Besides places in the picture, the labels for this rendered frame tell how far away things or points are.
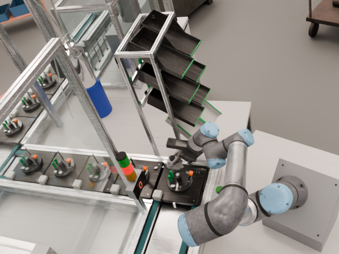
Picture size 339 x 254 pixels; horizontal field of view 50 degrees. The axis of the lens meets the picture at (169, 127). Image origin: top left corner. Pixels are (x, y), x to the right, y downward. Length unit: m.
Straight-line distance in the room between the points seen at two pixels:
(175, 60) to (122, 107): 1.02
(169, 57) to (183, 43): 0.14
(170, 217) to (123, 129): 0.83
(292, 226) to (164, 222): 0.62
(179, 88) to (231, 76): 2.25
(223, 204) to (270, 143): 1.07
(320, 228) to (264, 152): 0.59
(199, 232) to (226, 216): 0.11
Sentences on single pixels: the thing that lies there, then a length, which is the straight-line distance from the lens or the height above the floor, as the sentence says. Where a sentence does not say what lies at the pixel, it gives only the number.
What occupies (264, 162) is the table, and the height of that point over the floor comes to 0.86.
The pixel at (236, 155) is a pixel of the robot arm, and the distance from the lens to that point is 1.35.
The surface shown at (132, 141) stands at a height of 0.86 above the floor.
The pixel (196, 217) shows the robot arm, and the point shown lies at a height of 1.49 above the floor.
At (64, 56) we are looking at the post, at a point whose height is 1.93.
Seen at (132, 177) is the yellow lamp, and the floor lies 1.28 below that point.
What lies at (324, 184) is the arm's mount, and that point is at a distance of 1.69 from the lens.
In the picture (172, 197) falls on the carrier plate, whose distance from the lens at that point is 1.89.
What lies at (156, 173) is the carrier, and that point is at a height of 0.97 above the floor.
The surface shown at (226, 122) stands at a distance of 2.31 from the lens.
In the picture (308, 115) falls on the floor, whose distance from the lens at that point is 3.53.
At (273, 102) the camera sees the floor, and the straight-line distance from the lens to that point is 3.66.
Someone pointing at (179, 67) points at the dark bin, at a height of 1.53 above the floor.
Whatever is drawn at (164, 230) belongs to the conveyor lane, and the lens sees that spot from 1.87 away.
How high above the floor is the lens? 2.51
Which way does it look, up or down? 44 degrees down
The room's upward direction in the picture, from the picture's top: 18 degrees counter-clockwise
